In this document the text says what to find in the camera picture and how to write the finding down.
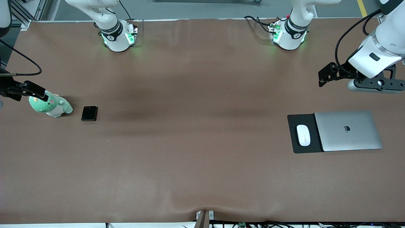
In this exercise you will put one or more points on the brown table clamp post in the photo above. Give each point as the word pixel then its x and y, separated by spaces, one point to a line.
pixel 202 220

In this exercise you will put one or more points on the green dinosaur plush toy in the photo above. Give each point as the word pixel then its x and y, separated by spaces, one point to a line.
pixel 57 107

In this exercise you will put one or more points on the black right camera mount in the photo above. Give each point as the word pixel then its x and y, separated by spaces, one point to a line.
pixel 8 88

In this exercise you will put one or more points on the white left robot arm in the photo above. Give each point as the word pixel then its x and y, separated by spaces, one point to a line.
pixel 295 19

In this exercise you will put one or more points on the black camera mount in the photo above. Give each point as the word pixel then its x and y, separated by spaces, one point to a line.
pixel 383 83
pixel 8 88

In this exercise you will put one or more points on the white computer mouse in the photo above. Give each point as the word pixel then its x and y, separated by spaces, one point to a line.
pixel 303 135

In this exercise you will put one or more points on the brown table cover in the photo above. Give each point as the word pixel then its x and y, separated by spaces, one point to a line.
pixel 202 174

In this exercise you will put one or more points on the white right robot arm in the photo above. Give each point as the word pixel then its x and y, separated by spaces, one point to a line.
pixel 109 19

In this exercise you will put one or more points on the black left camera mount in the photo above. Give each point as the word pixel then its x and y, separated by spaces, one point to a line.
pixel 383 83

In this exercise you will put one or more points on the black mouse pad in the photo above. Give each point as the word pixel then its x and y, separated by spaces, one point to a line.
pixel 303 118

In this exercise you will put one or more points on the silver laptop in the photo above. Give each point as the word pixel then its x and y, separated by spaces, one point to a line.
pixel 348 139

